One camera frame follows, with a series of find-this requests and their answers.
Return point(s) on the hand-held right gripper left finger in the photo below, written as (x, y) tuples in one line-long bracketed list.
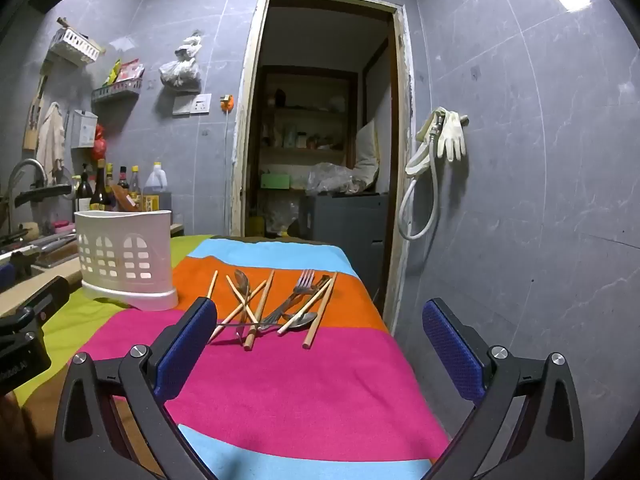
[(185, 350)]

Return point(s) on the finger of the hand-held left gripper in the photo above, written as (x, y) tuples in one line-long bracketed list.
[(12, 267), (47, 292)]

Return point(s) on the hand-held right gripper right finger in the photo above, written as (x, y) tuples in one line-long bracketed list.
[(452, 355)]

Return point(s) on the wooden chopstick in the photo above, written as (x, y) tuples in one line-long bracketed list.
[(235, 291), (212, 285), (235, 316), (310, 302), (320, 312), (260, 310)]

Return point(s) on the white plastic utensil holder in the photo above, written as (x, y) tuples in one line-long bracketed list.
[(125, 260)]

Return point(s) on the bronze metal spoon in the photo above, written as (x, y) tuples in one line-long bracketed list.
[(242, 280)]

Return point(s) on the silver metal spoon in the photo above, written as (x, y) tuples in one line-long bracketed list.
[(302, 320)]

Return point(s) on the silver metal fork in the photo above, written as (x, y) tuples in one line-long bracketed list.
[(320, 284), (303, 285)]

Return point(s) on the wooden cutting board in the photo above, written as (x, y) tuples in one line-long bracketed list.
[(57, 257)]

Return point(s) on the beige scrubber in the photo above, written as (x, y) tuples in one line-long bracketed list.
[(29, 231)]

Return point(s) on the kitchen cleaver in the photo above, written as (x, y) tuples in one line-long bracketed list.
[(55, 245)]

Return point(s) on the pink soap box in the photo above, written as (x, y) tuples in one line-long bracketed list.
[(64, 226)]

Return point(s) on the metal kitchen faucet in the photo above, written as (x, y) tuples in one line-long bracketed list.
[(27, 164)]

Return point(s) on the dark bottle white label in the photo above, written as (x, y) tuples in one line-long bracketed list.
[(84, 190)]

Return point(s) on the soy sauce bottle yellow label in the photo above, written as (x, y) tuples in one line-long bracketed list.
[(101, 190)]

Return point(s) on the colourful striped tablecloth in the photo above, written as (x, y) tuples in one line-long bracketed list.
[(300, 385)]

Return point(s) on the hanging beige towel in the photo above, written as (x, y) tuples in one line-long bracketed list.
[(50, 140)]

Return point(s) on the small dark bottle black cap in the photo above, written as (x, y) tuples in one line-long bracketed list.
[(123, 180)]

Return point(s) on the small bottle yellow cap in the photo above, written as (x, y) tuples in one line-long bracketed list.
[(135, 182)]

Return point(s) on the red plastic bag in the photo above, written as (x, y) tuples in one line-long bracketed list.
[(99, 145)]

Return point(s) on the large plastic jug yellow cap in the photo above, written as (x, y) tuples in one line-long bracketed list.
[(157, 185)]

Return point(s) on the grey cabinet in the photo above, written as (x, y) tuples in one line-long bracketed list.
[(345, 230)]

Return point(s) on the green box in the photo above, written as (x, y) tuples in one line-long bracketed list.
[(275, 181)]

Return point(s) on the crumpled clear plastic bag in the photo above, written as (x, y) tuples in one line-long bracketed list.
[(332, 180)]

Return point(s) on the white sack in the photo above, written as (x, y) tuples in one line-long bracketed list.
[(367, 155)]

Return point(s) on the yellow green snack packet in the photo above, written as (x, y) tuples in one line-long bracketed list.
[(112, 72)]

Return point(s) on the white rubber glove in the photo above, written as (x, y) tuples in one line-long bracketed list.
[(451, 135), (427, 127)]

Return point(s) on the red snack packet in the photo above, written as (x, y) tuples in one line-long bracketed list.
[(131, 70)]

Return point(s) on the hanging clear plastic bag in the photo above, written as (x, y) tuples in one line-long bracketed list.
[(180, 70)]

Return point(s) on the wooden shelf unit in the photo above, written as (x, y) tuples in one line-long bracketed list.
[(305, 110)]

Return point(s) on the grey wall shelf rack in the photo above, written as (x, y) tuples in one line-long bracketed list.
[(117, 91)]

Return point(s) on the grey wall switch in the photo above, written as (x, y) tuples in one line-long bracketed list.
[(182, 105)]

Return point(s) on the white plastic wall basket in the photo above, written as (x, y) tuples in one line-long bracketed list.
[(75, 45)]

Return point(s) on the white wall socket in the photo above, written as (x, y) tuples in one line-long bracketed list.
[(201, 105)]

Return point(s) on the wooden door frame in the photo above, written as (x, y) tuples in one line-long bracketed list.
[(247, 110)]

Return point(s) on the orange wall hook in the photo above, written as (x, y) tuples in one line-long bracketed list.
[(227, 102)]

